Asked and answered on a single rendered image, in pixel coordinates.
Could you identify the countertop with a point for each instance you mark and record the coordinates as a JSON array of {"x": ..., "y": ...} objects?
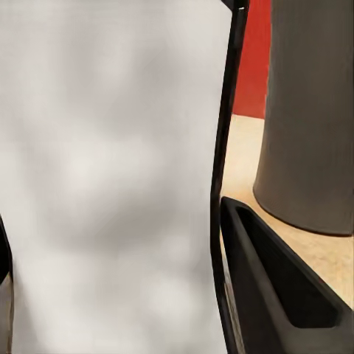
[{"x": 331, "y": 256}]

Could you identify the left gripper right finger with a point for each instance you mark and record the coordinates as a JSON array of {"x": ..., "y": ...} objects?
[{"x": 283, "y": 305}]

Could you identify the bottle of coffee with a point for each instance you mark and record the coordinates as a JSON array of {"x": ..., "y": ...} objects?
[{"x": 114, "y": 121}]

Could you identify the drop in sink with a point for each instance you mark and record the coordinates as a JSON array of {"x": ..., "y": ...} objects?
[{"x": 5, "y": 306}]

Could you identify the coffee maker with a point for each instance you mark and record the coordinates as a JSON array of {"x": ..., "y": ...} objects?
[{"x": 305, "y": 174}]

